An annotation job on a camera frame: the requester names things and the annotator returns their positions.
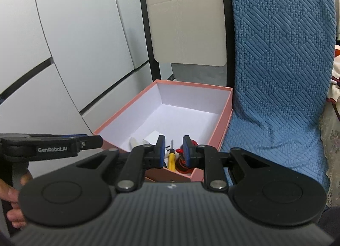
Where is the yellow screwdriver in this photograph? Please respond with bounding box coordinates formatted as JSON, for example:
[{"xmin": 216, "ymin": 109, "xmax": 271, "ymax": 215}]
[{"xmin": 167, "ymin": 140, "xmax": 178, "ymax": 171}]

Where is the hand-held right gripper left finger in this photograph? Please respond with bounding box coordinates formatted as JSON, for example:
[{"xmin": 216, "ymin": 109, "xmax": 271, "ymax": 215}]
[{"xmin": 76, "ymin": 134, "xmax": 166, "ymax": 193}]

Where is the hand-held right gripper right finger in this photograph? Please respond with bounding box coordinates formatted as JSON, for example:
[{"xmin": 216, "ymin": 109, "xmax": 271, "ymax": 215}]
[{"xmin": 182, "ymin": 135, "xmax": 271, "ymax": 192}]

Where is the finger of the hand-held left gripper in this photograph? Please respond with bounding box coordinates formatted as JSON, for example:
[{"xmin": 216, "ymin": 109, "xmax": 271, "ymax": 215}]
[{"xmin": 61, "ymin": 134, "xmax": 104, "ymax": 151}]

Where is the white wardrobe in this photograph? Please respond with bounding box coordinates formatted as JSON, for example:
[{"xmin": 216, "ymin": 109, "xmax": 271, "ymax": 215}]
[{"xmin": 0, "ymin": 0, "xmax": 176, "ymax": 132}]

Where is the blue textured sofa cover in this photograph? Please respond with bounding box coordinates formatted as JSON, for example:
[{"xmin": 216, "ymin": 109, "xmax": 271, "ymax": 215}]
[{"xmin": 220, "ymin": 0, "xmax": 336, "ymax": 201}]

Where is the red toy figure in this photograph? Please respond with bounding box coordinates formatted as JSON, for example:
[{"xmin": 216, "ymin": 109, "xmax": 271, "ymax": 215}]
[{"xmin": 176, "ymin": 140, "xmax": 198, "ymax": 173}]

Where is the pink cardboard box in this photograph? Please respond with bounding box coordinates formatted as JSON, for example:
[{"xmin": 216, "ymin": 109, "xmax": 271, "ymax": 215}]
[{"xmin": 93, "ymin": 79, "xmax": 234, "ymax": 183}]

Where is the beige chair with black frame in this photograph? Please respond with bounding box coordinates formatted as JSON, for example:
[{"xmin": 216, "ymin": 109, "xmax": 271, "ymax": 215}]
[{"xmin": 139, "ymin": 0, "xmax": 235, "ymax": 88}]

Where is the white charger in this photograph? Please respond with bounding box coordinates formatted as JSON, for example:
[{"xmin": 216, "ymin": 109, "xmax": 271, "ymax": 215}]
[{"xmin": 143, "ymin": 130, "xmax": 160, "ymax": 146}]

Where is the person's left hand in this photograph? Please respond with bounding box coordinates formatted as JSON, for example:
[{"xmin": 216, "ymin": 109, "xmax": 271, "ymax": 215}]
[{"xmin": 0, "ymin": 174, "xmax": 34, "ymax": 228}]

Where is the floral beige bed sheet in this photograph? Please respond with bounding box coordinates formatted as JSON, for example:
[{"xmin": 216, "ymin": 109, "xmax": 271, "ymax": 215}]
[{"xmin": 317, "ymin": 103, "xmax": 340, "ymax": 206}]

